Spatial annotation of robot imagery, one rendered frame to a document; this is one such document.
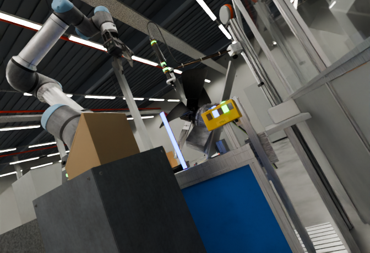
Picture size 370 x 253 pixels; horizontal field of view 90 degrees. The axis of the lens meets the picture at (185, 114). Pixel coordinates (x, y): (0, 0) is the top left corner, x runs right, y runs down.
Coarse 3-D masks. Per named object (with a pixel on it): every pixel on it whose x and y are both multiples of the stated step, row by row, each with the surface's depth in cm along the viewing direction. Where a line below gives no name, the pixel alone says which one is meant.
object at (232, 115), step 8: (224, 104) 83; (232, 104) 82; (208, 112) 86; (232, 112) 82; (240, 112) 88; (208, 120) 86; (216, 120) 85; (224, 120) 83; (232, 120) 83; (208, 128) 86; (216, 128) 93
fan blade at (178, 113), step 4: (180, 104) 111; (176, 108) 112; (180, 108) 116; (184, 108) 120; (172, 112) 114; (176, 112) 118; (180, 112) 123; (184, 112) 128; (168, 116) 115; (172, 116) 120; (176, 116) 126; (168, 120) 121; (164, 124) 120
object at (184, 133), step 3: (183, 129) 142; (183, 132) 140; (186, 132) 137; (180, 135) 144; (183, 135) 138; (186, 135) 135; (180, 138) 141; (183, 138) 136; (177, 141) 146; (180, 141) 139; (183, 141) 134; (180, 144) 136; (183, 144) 131; (180, 147) 134; (174, 153) 145; (174, 156) 140; (177, 156) 130
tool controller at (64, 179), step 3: (66, 156) 126; (63, 159) 127; (66, 159) 125; (63, 162) 124; (66, 162) 124; (63, 165) 125; (63, 168) 124; (63, 171) 123; (66, 171) 122; (63, 174) 123; (66, 174) 121; (63, 177) 122; (66, 177) 120; (63, 180) 121; (66, 180) 120; (63, 183) 120
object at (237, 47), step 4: (232, 44) 153; (236, 44) 154; (240, 44) 155; (228, 48) 156; (232, 48) 152; (236, 48) 153; (240, 48) 154; (228, 52) 158; (232, 52) 154; (240, 52) 159
